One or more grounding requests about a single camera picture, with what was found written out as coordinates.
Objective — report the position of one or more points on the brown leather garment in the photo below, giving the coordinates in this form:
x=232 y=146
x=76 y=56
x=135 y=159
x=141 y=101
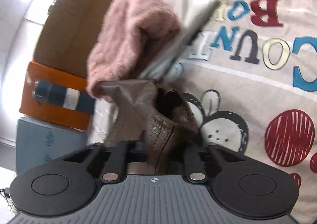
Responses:
x=160 y=112

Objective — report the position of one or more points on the dark blue thermos bottle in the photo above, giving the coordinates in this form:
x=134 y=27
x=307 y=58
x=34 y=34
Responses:
x=64 y=97

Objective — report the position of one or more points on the light blue flat box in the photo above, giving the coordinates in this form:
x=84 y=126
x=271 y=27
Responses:
x=38 y=142

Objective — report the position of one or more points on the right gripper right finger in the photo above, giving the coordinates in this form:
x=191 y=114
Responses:
x=193 y=165

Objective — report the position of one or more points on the large brown cardboard box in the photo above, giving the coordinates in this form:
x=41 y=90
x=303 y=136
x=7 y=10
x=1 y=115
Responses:
x=70 y=32

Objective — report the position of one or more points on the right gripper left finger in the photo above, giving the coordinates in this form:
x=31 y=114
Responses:
x=125 y=152

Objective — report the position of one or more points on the pink knitted sweater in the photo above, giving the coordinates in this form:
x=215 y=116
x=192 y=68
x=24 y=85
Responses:
x=133 y=32

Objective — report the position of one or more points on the printed beige bed sheet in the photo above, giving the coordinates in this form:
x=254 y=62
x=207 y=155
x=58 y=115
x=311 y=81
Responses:
x=250 y=78

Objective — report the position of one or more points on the orange box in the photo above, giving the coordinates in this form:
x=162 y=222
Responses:
x=48 y=112

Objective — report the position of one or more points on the white folded garment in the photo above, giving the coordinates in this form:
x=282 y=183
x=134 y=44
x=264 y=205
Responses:
x=193 y=15

